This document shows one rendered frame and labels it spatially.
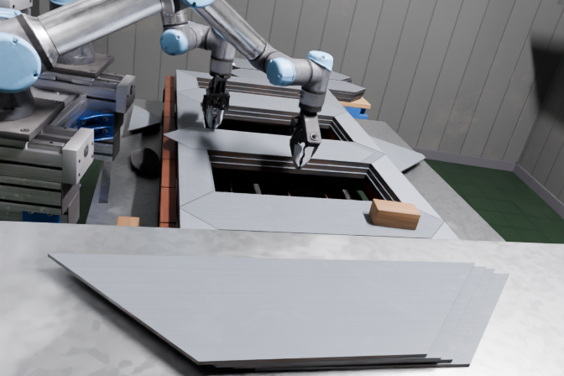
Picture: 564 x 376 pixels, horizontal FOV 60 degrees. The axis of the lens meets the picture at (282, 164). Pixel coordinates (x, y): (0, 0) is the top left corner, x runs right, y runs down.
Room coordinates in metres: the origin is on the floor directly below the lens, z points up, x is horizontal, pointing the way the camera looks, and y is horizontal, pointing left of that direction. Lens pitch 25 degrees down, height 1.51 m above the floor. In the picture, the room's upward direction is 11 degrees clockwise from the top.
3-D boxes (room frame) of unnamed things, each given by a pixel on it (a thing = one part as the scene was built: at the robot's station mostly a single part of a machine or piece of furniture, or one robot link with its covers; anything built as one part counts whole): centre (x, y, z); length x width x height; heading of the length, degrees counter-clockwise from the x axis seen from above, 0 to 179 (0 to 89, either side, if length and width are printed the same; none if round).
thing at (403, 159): (1.97, -0.47, 0.77); 0.45 x 0.20 x 0.04; 16
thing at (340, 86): (2.62, 0.04, 0.82); 0.80 x 0.40 x 0.06; 106
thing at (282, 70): (1.37, 0.04, 1.17); 0.11 x 0.11 x 0.08; 38
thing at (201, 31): (1.58, 0.36, 1.17); 0.11 x 0.11 x 0.08; 80
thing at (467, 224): (1.82, -0.51, 0.74); 1.20 x 0.26 x 0.03; 16
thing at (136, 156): (1.59, 0.49, 0.70); 0.20 x 0.10 x 0.03; 23
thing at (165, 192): (1.46, 0.37, 0.80); 1.62 x 0.04 x 0.06; 16
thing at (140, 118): (1.97, 0.61, 0.70); 0.39 x 0.12 x 0.04; 16
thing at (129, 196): (1.62, 0.54, 0.67); 1.30 x 0.20 x 0.03; 16
